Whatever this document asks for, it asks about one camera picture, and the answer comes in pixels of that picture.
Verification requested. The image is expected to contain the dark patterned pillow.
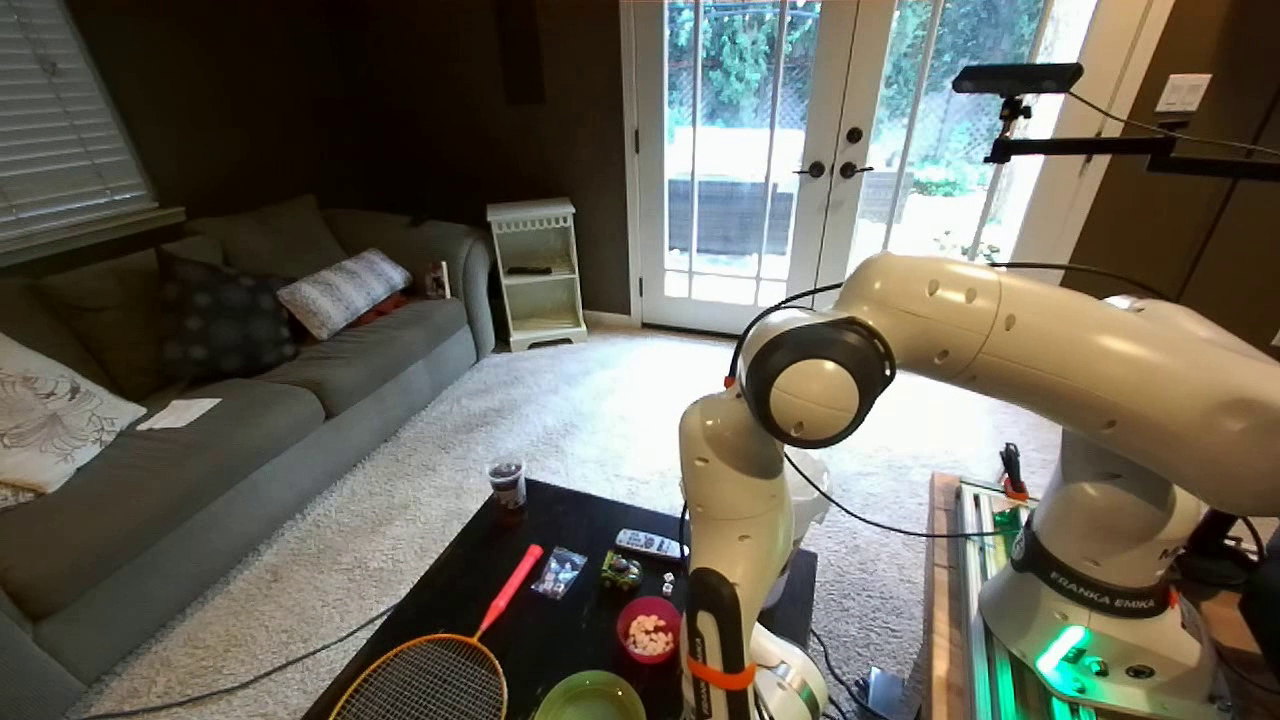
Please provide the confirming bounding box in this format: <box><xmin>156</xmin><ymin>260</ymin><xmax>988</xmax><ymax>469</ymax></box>
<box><xmin>160</xmin><ymin>251</ymin><xmax>294</xmax><ymax>386</ymax></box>

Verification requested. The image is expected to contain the grey fabric sofa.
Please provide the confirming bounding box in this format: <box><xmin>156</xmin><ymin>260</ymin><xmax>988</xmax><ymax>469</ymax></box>
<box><xmin>0</xmin><ymin>195</ymin><xmax>494</xmax><ymax>720</ymax></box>

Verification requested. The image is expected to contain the black coffee table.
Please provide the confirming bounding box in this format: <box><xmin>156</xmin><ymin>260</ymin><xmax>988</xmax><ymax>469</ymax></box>
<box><xmin>298</xmin><ymin>475</ymin><xmax>821</xmax><ymax>720</ymax></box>

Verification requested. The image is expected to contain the white embroidered pillow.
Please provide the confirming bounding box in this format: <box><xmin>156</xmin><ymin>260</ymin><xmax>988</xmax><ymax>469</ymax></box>
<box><xmin>0</xmin><ymin>335</ymin><xmax>142</xmax><ymax>496</ymax></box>

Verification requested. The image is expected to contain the green plastic plate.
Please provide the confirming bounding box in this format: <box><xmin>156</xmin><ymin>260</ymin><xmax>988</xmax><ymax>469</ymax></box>
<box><xmin>530</xmin><ymin>668</ymin><xmax>647</xmax><ymax>720</ymax></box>

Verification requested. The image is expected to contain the grey remote control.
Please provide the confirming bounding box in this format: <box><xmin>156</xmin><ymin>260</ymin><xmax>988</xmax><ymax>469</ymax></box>
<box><xmin>613</xmin><ymin>529</ymin><xmax>688</xmax><ymax>560</ymax></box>

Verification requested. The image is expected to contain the overhead camera on boom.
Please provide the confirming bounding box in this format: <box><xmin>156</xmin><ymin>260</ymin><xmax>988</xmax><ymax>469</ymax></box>
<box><xmin>949</xmin><ymin>61</ymin><xmax>1280</xmax><ymax>183</ymax></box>

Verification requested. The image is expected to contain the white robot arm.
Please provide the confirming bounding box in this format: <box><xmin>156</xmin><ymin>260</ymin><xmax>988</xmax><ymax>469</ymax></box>
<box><xmin>678</xmin><ymin>251</ymin><xmax>1280</xmax><ymax>720</ymax></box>

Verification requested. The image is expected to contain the striped white pillow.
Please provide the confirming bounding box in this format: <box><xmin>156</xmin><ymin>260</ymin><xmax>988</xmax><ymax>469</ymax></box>
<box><xmin>274</xmin><ymin>246</ymin><xmax>407</xmax><ymax>338</ymax></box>

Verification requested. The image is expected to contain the small glass cup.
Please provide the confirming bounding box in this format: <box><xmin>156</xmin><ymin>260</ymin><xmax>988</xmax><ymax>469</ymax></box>
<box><xmin>486</xmin><ymin>459</ymin><xmax>526</xmax><ymax>513</ymax></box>

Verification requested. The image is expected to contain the small plastic packet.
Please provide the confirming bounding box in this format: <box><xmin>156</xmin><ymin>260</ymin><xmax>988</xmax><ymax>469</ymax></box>
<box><xmin>530</xmin><ymin>546</ymin><xmax>588</xmax><ymax>598</ymax></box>

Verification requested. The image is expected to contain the red round bowl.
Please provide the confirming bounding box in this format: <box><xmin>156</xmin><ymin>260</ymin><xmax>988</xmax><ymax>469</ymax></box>
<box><xmin>616</xmin><ymin>594</ymin><xmax>678</xmax><ymax>663</ymax></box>

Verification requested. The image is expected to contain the window blind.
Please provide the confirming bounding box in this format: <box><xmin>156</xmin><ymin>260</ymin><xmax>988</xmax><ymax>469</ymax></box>
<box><xmin>0</xmin><ymin>0</ymin><xmax>183</xmax><ymax>263</ymax></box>

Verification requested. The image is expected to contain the white paper on sofa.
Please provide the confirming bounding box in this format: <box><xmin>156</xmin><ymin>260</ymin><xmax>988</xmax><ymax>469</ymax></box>
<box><xmin>135</xmin><ymin>395</ymin><xmax>220</xmax><ymax>431</ymax></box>

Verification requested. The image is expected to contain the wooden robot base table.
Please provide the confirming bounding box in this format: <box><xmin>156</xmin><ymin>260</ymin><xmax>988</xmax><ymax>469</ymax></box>
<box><xmin>924</xmin><ymin>471</ymin><xmax>1280</xmax><ymax>720</ymax></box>

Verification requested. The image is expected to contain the white side shelf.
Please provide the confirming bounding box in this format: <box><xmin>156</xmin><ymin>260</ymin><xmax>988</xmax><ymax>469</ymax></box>
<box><xmin>486</xmin><ymin>195</ymin><xmax>588</xmax><ymax>351</ymax></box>

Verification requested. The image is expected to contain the black floor cable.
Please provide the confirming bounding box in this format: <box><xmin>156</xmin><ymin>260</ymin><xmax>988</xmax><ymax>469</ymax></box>
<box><xmin>76</xmin><ymin>594</ymin><xmax>405</xmax><ymax>720</ymax></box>

